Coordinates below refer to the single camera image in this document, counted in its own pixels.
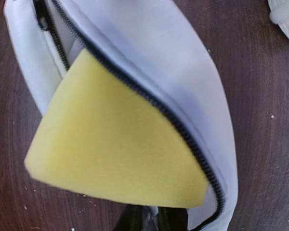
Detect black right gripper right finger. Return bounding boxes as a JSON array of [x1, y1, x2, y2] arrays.
[[158, 207, 188, 231]]

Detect cream ceramic mug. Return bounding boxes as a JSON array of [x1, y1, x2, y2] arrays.
[[267, 0, 289, 39]]

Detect white paper bag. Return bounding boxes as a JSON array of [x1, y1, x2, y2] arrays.
[[4, 0, 238, 231]]

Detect yellow sponge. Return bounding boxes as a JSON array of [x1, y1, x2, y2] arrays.
[[25, 50, 209, 208]]

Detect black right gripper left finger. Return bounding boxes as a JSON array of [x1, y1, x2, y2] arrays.
[[115, 205, 143, 231]]

